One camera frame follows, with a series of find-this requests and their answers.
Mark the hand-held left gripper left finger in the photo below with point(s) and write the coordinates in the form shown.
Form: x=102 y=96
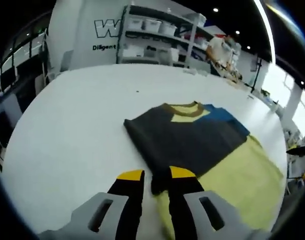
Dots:
x=127 y=197

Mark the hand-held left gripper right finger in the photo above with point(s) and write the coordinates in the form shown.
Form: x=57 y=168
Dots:
x=185 y=195

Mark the yellow blue grey garment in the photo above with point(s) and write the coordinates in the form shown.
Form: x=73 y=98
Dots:
x=192 y=140

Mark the black tripod stand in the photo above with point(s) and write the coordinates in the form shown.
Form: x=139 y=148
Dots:
x=257 y=72

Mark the small white cloth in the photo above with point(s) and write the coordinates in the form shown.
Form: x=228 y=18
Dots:
x=189 y=71
x=202 y=73

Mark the white cardboard box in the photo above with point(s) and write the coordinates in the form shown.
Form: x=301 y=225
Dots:
x=174 y=55
x=133 y=52

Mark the light grey chair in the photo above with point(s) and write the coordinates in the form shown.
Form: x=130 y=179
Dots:
x=68 y=61

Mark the grey metal shelf unit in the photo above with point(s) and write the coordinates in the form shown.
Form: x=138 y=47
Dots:
x=123 y=32

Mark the white storage bin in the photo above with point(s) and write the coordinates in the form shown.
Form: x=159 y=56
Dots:
x=152 y=25
x=168 y=28
x=136 y=24

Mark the white metal rack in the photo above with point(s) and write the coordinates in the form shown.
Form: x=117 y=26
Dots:
x=43 y=50

